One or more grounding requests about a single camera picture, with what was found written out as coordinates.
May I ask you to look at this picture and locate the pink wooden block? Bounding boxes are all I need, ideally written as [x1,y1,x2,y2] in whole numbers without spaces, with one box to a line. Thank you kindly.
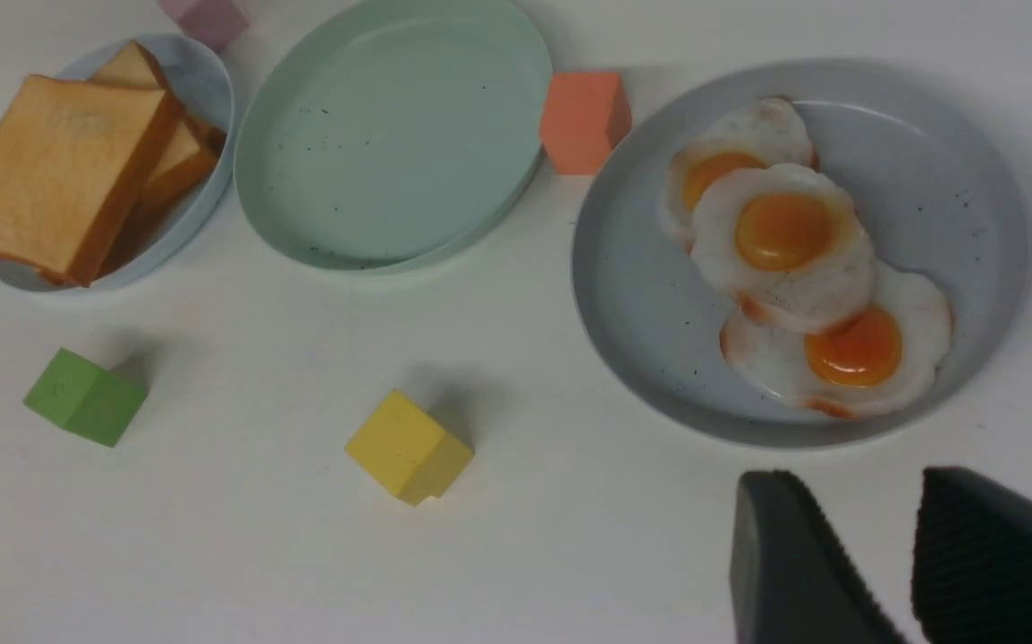
[156,0,250,53]

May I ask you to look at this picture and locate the grey egg plate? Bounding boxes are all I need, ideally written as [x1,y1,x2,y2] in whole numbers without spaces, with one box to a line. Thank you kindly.
[571,58,1032,450]

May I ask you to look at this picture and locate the fried egg toy front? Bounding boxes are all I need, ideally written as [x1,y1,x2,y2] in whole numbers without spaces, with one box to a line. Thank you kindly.
[719,262,954,419]

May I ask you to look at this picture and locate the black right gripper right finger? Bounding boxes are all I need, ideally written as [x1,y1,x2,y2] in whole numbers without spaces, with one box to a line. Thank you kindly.
[911,466,1032,643]

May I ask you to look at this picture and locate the light blue bread plate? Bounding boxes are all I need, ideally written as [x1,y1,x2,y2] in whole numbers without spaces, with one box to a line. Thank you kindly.
[0,33,241,296]

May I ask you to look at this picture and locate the green wooden block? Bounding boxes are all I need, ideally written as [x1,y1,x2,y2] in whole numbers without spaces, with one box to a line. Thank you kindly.
[24,348,148,448]

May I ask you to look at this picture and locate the toast bread slice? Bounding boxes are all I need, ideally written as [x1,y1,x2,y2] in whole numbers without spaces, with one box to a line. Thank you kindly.
[91,40,219,277]
[0,74,183,288]
[186,112,227,156]

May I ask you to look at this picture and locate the fried egg toy top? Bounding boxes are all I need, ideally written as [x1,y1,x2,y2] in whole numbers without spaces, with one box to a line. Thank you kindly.
[690,164,875,334]

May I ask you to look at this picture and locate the fried egg toy back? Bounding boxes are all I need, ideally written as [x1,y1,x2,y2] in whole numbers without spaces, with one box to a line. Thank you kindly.
[658,97,820,253]

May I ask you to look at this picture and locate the yellow wooden block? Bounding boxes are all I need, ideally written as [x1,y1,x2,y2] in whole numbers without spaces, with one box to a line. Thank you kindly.
[345,390,475,506]

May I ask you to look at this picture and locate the orange wooden block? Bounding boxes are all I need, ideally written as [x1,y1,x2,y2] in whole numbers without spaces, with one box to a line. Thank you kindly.
[539,71,633,176]

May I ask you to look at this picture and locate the mint green centre plate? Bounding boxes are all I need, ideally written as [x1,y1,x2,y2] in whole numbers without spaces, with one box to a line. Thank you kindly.
[233,1,554,275]

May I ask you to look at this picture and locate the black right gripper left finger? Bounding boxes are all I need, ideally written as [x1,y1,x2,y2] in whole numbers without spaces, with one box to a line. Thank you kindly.
[729,471,906,643]

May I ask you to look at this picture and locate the fried egg toy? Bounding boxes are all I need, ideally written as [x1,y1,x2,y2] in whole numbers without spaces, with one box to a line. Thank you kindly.
[719,262,954,419]
[690,164,875,334]
[658,97,820,253]

